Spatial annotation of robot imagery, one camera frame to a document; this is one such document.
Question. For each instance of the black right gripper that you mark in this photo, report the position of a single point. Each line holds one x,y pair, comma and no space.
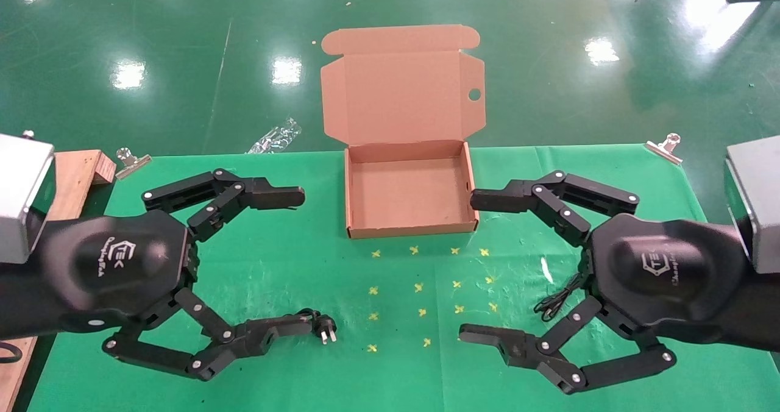
670,272

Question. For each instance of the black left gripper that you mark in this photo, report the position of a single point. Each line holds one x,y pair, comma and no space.
103,266

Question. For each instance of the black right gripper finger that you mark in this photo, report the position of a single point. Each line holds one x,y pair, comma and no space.
506,197

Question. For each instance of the brown cardboard box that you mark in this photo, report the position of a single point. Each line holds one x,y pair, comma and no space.
402,95

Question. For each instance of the green table cloth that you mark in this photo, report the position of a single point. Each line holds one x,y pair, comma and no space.
304,259

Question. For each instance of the clear plastic wrapper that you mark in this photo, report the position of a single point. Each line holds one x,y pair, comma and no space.
274,138

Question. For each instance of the silver binder clip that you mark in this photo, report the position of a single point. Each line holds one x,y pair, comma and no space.
665,147
131,163

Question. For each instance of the wooden board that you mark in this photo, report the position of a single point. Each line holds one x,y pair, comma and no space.
79,177

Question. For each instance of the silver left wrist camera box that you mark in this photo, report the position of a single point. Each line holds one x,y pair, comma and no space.
21,192

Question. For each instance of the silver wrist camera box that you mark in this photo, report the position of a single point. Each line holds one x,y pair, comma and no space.
758,198
21,192

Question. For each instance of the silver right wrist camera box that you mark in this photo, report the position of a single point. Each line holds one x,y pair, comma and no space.
758,198

